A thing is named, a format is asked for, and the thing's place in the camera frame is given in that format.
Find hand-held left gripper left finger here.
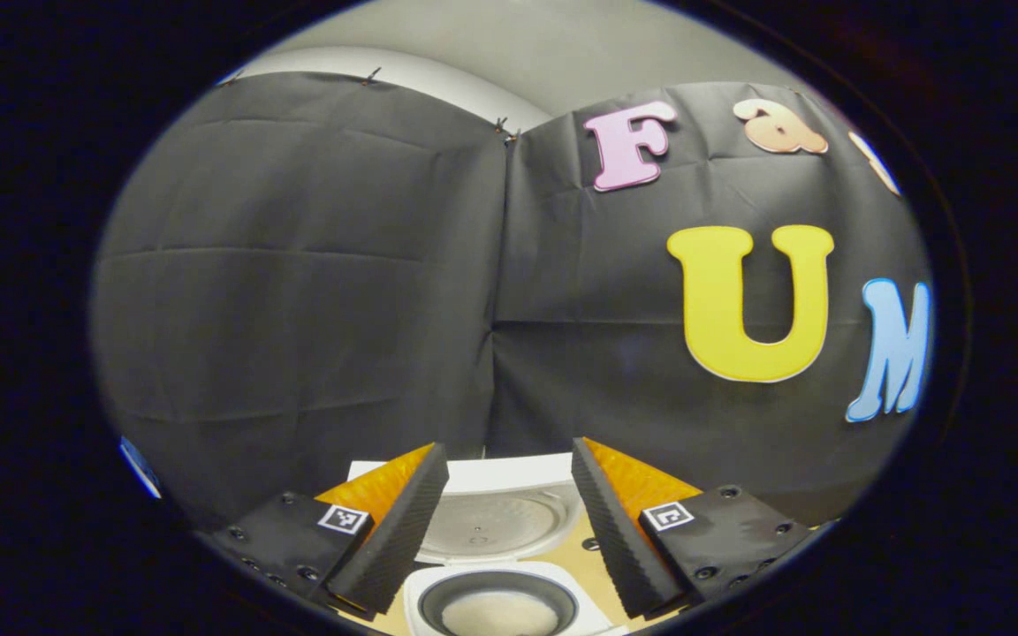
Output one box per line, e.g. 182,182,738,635
207,442,451,621

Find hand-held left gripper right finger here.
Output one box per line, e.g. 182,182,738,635
571,435,817,620

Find white rice cooker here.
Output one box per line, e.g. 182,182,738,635
348,455,629,636

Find white rice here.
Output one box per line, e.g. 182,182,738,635
441,590,561,636

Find black backdrop cloth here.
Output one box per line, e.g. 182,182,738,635
89,71,936,531

